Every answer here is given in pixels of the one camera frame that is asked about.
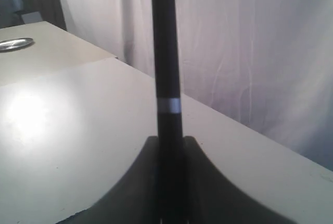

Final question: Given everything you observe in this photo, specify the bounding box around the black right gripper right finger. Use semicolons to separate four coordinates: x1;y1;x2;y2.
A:
184;136;293;224

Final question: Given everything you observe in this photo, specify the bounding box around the white square paint dish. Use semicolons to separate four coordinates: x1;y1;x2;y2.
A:
0;38;34;52

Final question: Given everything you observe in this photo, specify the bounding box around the black paintbrush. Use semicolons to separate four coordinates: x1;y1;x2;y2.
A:
152;0;187;223

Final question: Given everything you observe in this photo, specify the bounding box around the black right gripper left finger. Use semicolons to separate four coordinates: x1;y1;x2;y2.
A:
60;136;160;223

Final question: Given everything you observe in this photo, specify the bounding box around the white backdrop curtain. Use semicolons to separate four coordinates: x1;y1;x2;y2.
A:
60;0;332;169

